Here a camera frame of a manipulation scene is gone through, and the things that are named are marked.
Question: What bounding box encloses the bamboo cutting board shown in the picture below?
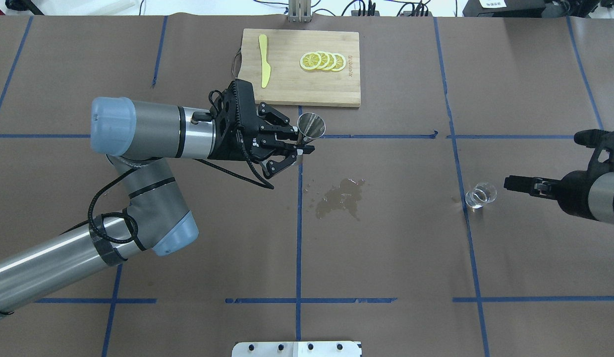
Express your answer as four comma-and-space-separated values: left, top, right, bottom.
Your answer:
237, 28, 361, 108

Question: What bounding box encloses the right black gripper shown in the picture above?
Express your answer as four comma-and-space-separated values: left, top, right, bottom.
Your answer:
503, 171, 599, 219

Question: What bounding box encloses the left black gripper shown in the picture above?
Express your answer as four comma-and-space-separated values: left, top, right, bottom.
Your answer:
209, 102, 315, 179

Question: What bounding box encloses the steel jigger measuring cup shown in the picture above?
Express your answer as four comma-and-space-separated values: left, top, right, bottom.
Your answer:
297, 112, 326, 148

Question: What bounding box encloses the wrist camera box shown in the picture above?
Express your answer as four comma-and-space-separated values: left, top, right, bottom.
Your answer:
209, 79, 258, 125
573, 129, 614, 176

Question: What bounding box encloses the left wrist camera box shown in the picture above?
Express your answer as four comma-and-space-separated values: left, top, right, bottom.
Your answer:
209, 79, 258, 125

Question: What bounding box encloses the aluminium frame post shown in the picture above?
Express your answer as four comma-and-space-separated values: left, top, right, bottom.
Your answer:
287, 0, 313, 23

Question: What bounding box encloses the clear glass shaker cup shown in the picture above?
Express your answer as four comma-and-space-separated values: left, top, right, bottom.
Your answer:
465, 181, 498, 210

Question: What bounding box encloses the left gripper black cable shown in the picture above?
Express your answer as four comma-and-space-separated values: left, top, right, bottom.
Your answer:
88, 158, 275, 244

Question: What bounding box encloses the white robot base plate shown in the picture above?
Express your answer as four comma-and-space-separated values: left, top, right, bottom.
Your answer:
230, 341, 363, 357

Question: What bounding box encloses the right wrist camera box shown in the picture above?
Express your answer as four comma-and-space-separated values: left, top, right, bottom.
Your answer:
573, 129, 614, 176

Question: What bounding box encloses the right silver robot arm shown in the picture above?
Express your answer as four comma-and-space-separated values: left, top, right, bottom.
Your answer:
503, 171, 614, 225

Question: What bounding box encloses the yellow plastic knife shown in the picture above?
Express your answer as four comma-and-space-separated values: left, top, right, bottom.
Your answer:
258, 34, 272, 88

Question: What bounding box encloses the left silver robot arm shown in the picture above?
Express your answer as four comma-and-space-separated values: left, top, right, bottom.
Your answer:
0, 90, 314, 320

